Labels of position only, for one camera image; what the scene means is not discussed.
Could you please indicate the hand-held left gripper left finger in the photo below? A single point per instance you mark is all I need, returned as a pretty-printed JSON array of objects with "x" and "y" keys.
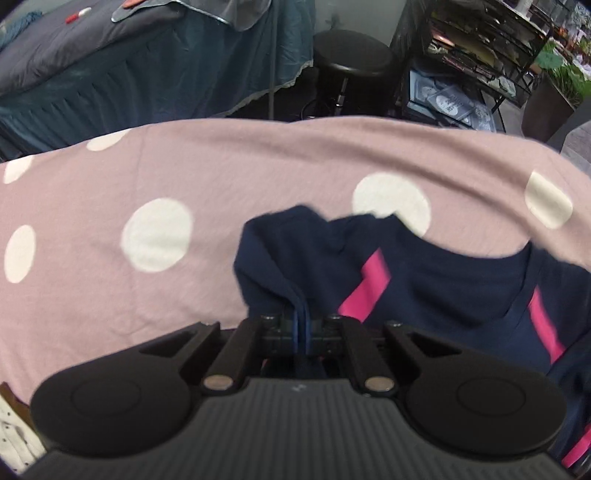
[{"x": 281, "y": 339}]

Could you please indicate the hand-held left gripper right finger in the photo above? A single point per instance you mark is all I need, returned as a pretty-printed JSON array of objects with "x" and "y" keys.
[{"x": 323, "y": 339}]

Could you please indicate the navy garment with pink stripes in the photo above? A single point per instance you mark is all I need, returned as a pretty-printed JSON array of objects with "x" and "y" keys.
[{"x": 438, "y": 277}]

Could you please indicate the pink polka dot blanket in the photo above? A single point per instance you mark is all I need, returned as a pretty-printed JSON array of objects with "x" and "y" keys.
[{"x": 231, "y": 161}]

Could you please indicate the thin metal pole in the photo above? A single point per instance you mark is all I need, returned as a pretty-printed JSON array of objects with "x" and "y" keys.
[{"x": 274, "y": 69}]

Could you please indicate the blue printed box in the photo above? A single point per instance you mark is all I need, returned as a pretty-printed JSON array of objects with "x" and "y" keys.
[{"x": 443, "y": 97}]

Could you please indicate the brown flat board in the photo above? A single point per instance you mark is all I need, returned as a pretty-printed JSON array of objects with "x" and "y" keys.
[{"x": 14, "y": 401}]

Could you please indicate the cream dotted garment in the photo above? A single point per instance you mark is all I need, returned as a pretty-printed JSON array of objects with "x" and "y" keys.
[{"x": 16, "y": 438}]

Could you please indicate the black round stool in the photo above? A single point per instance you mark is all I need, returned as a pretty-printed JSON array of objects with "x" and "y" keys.
[{"x": 351, "y": 50}]

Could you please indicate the massage bed with grey cover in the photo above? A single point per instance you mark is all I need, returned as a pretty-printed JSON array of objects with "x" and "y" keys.
[{"x": 138, "y": 69}]

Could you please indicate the dark planter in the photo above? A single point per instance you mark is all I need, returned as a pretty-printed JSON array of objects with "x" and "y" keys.
[{"x": 545, "y": 110}]

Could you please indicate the grey towel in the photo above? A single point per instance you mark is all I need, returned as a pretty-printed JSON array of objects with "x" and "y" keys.
[{"x": 231, "y": 11}]

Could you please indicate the black shelf cart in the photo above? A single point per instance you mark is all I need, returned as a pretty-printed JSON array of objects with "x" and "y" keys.
[{"x": 485, "y": 27}]

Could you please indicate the green plant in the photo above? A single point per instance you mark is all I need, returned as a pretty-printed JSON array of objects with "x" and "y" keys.
[{"x": 563, "y": 78}]

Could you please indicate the red and grey cloth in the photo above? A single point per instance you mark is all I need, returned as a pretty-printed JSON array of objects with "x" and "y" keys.
[{"x": 122, "y": 14}]

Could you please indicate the small red white item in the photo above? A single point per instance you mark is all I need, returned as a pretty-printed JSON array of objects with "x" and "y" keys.
[{"x": 74, "y": 18}]

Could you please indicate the blue bedding pile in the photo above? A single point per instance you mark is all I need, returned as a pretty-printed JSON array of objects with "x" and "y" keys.
[{"x": 18, "y": 32}]

